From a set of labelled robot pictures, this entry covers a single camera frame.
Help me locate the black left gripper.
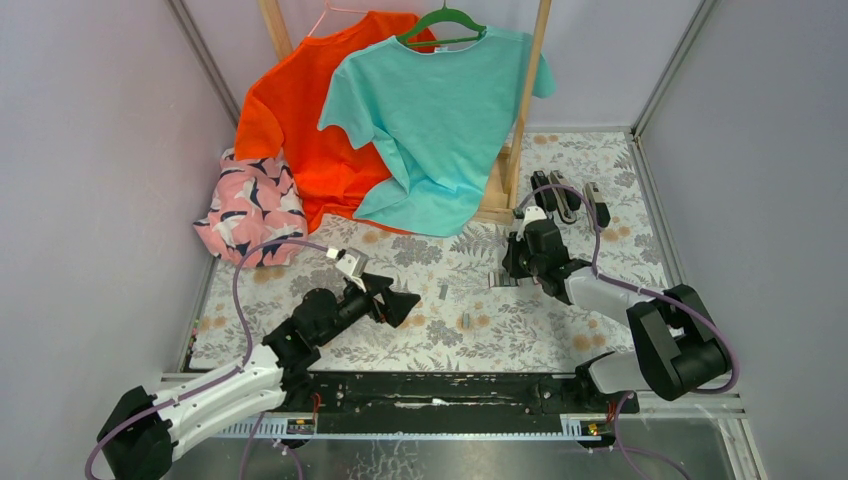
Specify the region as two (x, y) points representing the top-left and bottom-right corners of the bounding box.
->
(316, 274), (420, 349)

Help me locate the beige and black stapler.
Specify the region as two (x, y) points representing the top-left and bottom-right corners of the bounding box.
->
(548, 170), (581, 225)

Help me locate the red staple box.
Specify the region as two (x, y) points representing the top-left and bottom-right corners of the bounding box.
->
(488, 271), (520, 288)

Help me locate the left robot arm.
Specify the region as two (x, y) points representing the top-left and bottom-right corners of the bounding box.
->
(85, 273), (421, 479)

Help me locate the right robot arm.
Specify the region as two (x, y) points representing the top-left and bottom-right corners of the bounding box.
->
(502, 219), (734, 412)

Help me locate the wooden rack base tray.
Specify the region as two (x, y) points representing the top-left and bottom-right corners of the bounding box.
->
(472, 145), (521, 225)

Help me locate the pink bird-pattern cloth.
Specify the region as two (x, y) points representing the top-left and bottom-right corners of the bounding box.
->
(193, 148), (308, 267)

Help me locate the teal t-shirt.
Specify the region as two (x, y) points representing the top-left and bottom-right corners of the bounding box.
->
(318, 26), (533, 237)

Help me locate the orange t-shirt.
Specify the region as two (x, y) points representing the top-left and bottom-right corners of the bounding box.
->
(235, 11), (419, 231)

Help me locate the green clothes hanger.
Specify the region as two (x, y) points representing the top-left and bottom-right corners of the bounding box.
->
(396, 1), (487, 49)

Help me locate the pink clothes hanger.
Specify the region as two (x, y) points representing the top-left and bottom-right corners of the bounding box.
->
(306, 0), (368, 37)

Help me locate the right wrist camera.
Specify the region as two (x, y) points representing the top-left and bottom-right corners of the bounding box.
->
(513, 206), (548, 241)

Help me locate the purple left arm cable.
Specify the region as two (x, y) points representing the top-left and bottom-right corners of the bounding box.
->
(84, 238), (333, 480)

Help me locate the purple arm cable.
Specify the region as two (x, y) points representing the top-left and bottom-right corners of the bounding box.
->
(513, 183), (742, 480)
(84, 238), (333, 480)

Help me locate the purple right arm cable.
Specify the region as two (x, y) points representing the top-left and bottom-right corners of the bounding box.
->
(513, 183), (742, 480)

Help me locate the wooden rack right post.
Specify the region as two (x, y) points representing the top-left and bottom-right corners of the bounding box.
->
(502, 0), (552, 198)

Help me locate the wooden rack post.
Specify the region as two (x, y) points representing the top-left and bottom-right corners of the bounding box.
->
(502, 0), (552, 198)
(257, 0), (293, 61)

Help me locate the wooden rack left post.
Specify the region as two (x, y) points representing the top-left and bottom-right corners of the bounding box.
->
(257, 0), (293, 61)

